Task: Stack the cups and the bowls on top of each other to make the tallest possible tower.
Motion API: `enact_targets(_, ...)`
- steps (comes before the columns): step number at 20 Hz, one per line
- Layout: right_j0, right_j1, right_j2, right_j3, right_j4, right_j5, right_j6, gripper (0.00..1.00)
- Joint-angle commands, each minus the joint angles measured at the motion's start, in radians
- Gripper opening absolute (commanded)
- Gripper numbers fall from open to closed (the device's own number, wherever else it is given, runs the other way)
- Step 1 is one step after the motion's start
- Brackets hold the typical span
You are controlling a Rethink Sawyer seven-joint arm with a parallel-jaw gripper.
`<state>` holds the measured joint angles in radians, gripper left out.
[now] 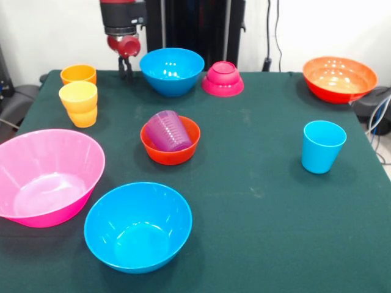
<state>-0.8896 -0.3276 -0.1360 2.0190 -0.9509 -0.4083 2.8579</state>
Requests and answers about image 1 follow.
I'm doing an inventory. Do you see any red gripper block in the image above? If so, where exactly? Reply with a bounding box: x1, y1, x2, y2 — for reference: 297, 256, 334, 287
106, 34, 142, 84

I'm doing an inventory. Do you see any blue plastic bowl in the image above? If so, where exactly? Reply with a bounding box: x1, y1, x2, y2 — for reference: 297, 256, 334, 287
84, 181, 193, 275
139, 47, 205, 98

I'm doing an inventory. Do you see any orange plastic cup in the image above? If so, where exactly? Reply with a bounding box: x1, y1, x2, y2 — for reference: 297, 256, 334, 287
60, 64, 98, 85

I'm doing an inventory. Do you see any purple plastic cup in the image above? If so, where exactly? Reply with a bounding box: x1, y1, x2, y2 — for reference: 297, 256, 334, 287
144, 110, 193, 153

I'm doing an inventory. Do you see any small red plastic bowl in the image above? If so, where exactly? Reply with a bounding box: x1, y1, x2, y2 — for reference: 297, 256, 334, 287
140, 115, 202, 166

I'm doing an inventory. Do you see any small magenta plastic bowl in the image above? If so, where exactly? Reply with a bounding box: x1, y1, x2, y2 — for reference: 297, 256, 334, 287
201, 60, 245, 98

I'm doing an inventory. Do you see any large orange-red plastic bowl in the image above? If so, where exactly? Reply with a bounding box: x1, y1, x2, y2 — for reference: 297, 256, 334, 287
302, 56, 379, 104

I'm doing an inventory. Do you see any yellow plastic cup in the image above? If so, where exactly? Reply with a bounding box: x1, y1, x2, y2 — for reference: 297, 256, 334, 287
58, 80, 99, 128

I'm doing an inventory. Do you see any grey stand base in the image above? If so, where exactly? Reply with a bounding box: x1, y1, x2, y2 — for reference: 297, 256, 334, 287
0, 45, 42, 129
350, 86, 391, 137

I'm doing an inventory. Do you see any large pink plastic bowl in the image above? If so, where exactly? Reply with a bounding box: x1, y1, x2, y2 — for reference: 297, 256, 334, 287
0, 128, 106, 229

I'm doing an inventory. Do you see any dark green table cloth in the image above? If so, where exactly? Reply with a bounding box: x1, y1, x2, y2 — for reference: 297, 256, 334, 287
0, 69, 391, 293

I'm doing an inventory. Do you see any blue plastic cup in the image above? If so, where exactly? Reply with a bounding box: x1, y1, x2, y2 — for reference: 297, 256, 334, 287
301, 120, 348, 175

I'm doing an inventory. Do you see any black wall cable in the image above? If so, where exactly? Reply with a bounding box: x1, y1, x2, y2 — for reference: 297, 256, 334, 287
262, 0, 283, 73

